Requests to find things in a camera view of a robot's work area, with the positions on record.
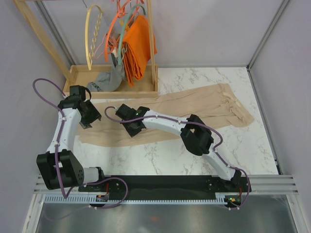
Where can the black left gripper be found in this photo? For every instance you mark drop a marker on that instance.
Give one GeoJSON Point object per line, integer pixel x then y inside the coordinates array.
{"type": "Point", "coordinates": [95, 115]}

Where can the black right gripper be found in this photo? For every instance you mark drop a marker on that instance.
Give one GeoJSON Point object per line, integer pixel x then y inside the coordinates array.
{"type": "Point", "coordinates": [131, 133]}

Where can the beige trousers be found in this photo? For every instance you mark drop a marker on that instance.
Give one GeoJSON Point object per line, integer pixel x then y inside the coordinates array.
{"type": "Point", "coordinates": [216, 105]}

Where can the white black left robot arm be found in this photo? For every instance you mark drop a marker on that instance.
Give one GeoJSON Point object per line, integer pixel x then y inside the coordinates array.
{"type": "Point", "coordinates": [58, 166]}

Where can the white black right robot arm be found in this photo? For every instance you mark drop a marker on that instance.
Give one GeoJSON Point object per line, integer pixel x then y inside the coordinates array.
{"type": "Point", "coordinates": [196, 136]}

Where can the pink thin hanger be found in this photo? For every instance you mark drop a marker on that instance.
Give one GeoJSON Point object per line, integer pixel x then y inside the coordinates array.
{"type": "Point", "coordinates": [101, 49]}

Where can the teal plastic hanger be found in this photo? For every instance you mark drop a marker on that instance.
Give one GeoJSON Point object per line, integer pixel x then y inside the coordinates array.
{"type": "Point", "coordinates": [131, 12]}

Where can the grey garment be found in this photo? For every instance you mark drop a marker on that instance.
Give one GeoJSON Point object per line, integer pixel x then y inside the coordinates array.
{"type": "Point", "coordinates": [108, 81]}

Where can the wooden clothes rack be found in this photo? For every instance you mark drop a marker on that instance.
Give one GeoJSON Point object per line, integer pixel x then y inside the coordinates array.
{"type": "Point", "coordinates": [107, 47]}

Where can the orange cloth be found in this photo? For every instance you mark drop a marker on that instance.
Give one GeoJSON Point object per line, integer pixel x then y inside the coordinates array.
{"type": "Point", "coordinates": [138, 50]}

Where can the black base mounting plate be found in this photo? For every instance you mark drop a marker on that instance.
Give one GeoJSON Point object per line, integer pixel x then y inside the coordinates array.
{"type": "Point", "coordinates": [159, 187]}

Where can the grey slotted cable duct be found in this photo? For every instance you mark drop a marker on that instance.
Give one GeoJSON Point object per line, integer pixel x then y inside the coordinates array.
{"type": "Point", "coordinates": [103, 198]}

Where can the aluminium frame rail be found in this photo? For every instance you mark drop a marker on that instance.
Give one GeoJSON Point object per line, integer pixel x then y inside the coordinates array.
{"type": "Point", "coordinates": [260, 184]}

